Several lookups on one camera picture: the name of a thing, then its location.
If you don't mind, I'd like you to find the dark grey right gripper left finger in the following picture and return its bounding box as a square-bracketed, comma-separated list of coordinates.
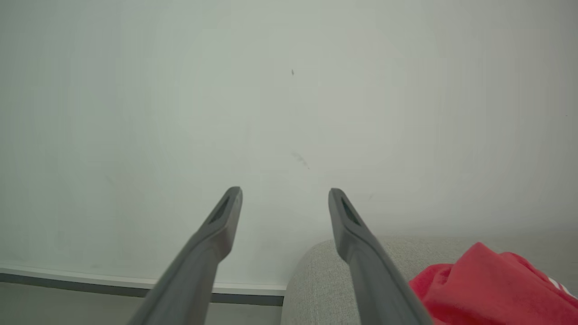
[128, 186, 243, 325]

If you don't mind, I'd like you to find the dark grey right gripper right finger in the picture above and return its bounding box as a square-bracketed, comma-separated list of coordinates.
[328, 188, 435, 325]

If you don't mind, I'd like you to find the red clothing with white stripes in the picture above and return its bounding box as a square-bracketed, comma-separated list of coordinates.
[408, 242, 578, 325]

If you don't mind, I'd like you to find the grey fabric sofa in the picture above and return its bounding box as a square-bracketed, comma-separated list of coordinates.
[280, 234, 578, 325]

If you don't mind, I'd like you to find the white wall baseboard strip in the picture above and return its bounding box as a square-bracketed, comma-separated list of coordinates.
[0, 263, 288, 307]

